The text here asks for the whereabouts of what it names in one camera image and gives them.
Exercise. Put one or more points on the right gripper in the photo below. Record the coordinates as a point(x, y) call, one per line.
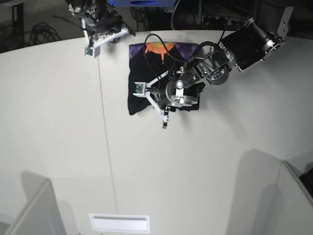
point(98, 32)

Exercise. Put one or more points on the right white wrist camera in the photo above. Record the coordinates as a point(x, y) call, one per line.
point(92, 51)

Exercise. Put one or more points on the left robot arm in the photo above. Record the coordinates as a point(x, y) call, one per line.
point(211, 63)

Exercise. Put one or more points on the left white partition panel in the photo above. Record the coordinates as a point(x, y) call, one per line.
point(28, 206)

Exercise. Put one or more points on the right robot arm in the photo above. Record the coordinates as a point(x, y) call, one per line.
point(92, 8)

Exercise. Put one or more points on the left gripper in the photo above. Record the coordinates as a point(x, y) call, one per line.
point(170, 90)

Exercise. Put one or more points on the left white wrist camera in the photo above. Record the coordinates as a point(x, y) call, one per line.
point(140, 89)

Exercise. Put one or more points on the right white partition panel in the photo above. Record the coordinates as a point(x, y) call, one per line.
point(285, 208)

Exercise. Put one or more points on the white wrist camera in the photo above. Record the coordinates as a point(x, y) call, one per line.
point(92, 51)
point(140, 89)

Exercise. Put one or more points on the white partition panel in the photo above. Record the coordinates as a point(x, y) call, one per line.
point(28, 206)
point(285, 208)

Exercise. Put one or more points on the black keyboard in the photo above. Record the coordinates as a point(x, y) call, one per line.
point(307, 180)

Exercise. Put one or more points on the blue computer case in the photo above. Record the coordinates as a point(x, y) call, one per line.
point(142, 3)

